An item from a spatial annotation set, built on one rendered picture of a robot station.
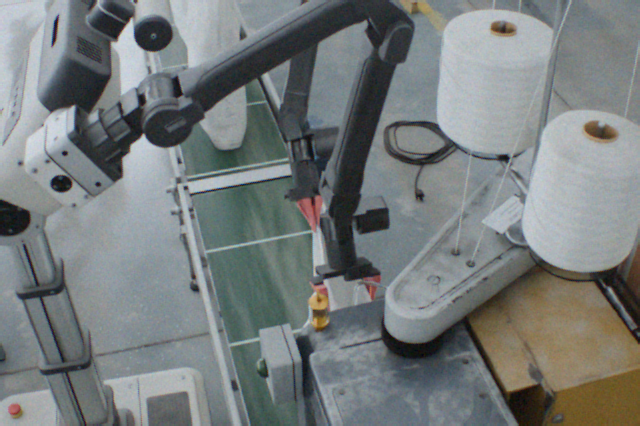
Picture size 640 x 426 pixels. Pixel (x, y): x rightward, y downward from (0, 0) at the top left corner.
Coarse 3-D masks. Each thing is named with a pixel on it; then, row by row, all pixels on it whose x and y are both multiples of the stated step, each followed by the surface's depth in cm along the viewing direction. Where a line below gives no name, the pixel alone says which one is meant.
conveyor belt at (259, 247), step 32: (224, 192) 295; (256, 192) 294; (224, 224) 281; (256, 224) 281; (288, 224) 281; (224, 256) 269; (256, 256) 269; (288, 256) 268; (224, 288) 258; (256, 288) 257; (288, 288) 257; (224, 320) 247; (256, 320) 247; (288, 320) 247; (256, 352) 237; (256, 384) 228; (256, 416) 220; (288, 416) 219
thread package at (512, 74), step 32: (448, 32) 111; (480, 32) 110; (512, 32) 112; (544, 32) 111; (448, 64) 111; (480, 64) 106; (512, 64) 105; (544, 64) 107; (448, 96) 114; (480, 96) 109; (512, 96) 108; (448, 128) 116; (480, 128) 112; (512, 128) 111
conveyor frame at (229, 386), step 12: (180, 192) 289; (192, 228) 274; (192, 240) 269; (192, 252) 265; (204, 252) 271; (204, 264) 277; (204, 288) 252; (204, 300) 248; (216, 300) 254; (216, 336) 237; (216, 348) 233; (216, 360) 247; (228, 384) 223; (228, 396) 220; (228, 408) 233; (240, 420) 214
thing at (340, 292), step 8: (320, 232) 176; (320, 240) 174; (320, 248) 176; (320, 256) 178; (320, 264) 180; (328, 280) 181; (336, 280) 177; (344, 280) 173; (360, 280) 165; (328, 288) 165; (336, 288) 178; (344, 288) 174; (352, 288) 171; (360, 288) 166; (328, 296) 166; (336, 296) 180; (344, 296) 176; (352, 296) 172; (360, 296) 168; (368, 296) 162; (336, 304) 160; (344, 304) 178; (352, 304) 174
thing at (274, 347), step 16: (272, 336) 116; (288, 336) 116; (272, 352) 114; (288, 352) 114; (272, 368) 112; (288, 368) 113; (272, 384) 115; (288, 384) 115; (272, 400) 118; (288, 400) 118
